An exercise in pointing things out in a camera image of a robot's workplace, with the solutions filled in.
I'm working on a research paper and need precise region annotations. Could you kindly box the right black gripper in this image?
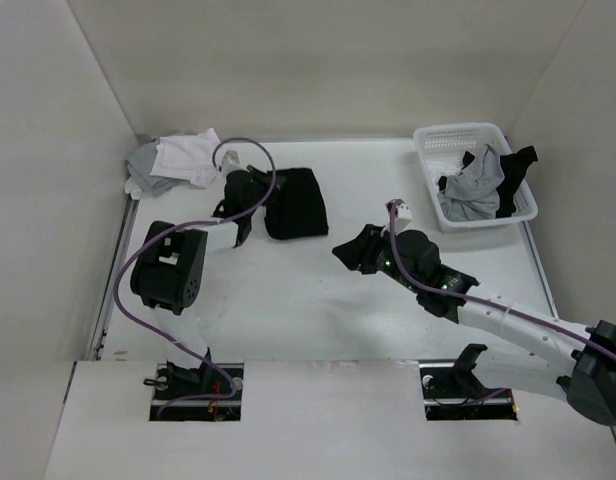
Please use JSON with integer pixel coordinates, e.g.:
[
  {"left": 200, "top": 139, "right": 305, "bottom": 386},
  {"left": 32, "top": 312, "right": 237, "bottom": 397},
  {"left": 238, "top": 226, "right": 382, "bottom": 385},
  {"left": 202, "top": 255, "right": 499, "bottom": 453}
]
[{"left": 332, "top": 223, "right": 422, "bottom": 293}]

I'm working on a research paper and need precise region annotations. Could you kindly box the black tank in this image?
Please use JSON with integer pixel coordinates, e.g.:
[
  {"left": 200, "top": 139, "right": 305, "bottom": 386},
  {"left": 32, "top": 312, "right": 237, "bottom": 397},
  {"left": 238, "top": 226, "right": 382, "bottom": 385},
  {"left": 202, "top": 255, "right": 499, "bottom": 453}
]
[
  {"left": 264, "top": 168, "right": 329, "bottom": 240},
  {"left": 462, "top": 146, "right": 538, "bottom": 219}
]

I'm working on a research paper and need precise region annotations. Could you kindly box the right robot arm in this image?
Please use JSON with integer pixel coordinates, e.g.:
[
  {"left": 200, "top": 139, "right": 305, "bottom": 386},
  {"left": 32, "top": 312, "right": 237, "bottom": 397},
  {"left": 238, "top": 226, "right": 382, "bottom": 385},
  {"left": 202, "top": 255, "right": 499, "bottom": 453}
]
[{"left": 332, "top": 224, "right": 616, "bottom": 426}]

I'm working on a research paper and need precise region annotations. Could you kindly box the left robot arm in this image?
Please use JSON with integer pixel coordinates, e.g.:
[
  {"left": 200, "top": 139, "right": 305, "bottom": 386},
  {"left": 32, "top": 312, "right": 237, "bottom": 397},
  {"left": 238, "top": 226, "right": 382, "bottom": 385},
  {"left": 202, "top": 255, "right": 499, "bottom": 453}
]
[{"left": 130, "top": 166, "right": 285, "bottom": 399}]

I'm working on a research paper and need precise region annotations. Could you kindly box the folded grey tank top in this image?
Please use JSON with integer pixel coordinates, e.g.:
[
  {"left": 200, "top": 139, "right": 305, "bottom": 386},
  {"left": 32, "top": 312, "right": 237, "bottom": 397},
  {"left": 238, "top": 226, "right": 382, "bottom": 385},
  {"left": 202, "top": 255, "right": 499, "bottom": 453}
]
[{"left": 125, "top": 141, "right": 181, "bottom": 197}]

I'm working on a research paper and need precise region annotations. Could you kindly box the folded white tank top underneath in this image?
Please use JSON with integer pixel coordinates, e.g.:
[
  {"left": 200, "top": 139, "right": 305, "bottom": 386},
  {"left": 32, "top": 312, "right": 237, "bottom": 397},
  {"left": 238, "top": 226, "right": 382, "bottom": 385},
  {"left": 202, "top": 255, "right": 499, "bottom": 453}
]
[{"left": 124, "top": 177, "right": 143, "bottom": 201}]

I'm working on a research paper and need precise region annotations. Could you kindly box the grey tank top in basket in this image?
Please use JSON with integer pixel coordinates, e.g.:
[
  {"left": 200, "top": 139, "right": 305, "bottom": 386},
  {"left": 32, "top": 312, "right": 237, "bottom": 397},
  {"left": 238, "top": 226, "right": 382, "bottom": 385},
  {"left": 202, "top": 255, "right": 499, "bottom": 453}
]
[{"left": 437, "top": 144, "right": 504, "bottom": 222}]

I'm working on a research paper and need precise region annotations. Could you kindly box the black tank top over rim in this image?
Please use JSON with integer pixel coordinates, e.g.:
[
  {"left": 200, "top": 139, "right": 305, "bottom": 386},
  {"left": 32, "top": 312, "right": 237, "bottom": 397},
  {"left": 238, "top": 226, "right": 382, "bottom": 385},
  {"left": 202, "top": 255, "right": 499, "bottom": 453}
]
[{"left": 462, "top": 146, "right": 538, "bottom": 219}]

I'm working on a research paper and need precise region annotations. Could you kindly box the white plastic laundry basket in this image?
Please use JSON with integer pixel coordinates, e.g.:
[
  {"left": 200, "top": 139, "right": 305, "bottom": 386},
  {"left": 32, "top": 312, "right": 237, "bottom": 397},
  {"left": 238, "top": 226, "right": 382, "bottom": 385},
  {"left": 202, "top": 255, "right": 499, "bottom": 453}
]
[{"left": 413, "top": 122, "right": 539, "bottom": 233}]

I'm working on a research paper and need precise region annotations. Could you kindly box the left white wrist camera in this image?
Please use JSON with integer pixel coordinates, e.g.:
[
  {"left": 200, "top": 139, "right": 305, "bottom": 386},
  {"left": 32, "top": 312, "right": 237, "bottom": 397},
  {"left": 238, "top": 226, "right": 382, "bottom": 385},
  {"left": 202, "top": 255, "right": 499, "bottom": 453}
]
[{"left": 219, "top": 150, "right": 247, "bottom": 177}]

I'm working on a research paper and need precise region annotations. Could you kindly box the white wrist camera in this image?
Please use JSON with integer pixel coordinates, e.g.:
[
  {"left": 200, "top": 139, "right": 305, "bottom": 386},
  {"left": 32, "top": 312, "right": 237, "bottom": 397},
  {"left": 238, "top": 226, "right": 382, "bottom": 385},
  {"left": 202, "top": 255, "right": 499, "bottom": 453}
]
[
  {"left": 382, "top": 199, "right": 412, "bottom": 235},
  {"left": 219, "top": 150, "right": 247, "bottom": 177}
]

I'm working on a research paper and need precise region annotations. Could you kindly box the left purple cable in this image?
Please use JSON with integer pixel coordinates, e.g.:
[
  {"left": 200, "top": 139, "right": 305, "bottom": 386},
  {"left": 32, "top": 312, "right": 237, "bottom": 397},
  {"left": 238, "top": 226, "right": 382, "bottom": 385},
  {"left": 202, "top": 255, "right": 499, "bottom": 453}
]
[{"left": 112, "top": 136, "right": 277, "bottom": 420}]

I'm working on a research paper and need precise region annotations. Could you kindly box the purple cable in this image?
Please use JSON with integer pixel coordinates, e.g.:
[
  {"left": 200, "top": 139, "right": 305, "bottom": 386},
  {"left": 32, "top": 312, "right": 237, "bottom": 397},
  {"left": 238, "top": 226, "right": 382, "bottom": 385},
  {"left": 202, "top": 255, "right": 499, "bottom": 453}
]
[
  {"left": 112, "top": 136, "right": 277, "bottom": 420},
  {"left": 387, "top": 199, "right": 616, "bottom": 371}
]

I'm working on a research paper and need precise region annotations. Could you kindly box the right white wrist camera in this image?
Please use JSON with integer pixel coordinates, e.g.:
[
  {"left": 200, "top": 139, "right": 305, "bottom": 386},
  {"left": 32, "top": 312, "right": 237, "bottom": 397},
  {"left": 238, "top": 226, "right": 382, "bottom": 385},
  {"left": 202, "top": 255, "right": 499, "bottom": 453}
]
[{"left": 382, "top": 199, "right": 412, "bottom": 235}]

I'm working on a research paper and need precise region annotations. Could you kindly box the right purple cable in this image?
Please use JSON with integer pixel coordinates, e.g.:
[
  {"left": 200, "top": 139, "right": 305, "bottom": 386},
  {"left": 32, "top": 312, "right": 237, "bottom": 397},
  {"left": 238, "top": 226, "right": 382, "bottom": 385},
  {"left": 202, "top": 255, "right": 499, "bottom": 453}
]
[{"left": 387, "top": 199, "right": 616, "bottom": 371}]

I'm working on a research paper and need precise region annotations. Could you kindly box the left metal table rail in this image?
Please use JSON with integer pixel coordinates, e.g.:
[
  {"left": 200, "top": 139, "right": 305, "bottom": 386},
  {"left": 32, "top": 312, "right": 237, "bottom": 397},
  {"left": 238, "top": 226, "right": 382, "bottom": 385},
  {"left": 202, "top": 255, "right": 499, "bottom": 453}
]
[{"left": 83, "top": 197, "right": 138, "bottom": 361}]

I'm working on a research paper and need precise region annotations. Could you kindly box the metal table rail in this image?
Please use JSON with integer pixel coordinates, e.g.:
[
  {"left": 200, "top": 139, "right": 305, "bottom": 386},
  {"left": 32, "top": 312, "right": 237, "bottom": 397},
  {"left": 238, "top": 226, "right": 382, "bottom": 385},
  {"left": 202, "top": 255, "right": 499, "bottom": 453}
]
[
  {"left": 83, "top": 197, "right": 138, "bottom": 361},
  {"left": 519, "top": 222, "right": 559, "bottom": 317}
]

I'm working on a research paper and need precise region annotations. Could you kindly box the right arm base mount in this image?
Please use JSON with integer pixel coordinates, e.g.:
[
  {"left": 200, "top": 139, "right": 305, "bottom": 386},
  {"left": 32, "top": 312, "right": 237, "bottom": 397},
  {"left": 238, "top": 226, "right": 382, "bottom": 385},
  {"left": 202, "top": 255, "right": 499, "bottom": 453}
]
[{"left": 419, "top": 344, "right": 518, "bottom": 421}]

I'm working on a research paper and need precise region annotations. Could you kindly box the right metal table rail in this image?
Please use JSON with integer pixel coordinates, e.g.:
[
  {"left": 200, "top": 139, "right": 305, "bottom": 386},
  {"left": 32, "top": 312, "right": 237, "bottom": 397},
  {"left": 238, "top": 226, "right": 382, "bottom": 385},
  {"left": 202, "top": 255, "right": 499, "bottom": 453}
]
[{"left": 519, "top": 222, "right": 559, "bottom": 317}]

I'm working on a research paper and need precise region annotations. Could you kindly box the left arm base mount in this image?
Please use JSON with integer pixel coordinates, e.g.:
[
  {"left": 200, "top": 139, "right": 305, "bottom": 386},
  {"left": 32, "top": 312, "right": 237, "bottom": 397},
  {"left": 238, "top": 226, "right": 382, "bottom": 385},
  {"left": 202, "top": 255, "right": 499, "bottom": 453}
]
[{"left": 143, "top": 362, "right": 245, "bottom": 422}]

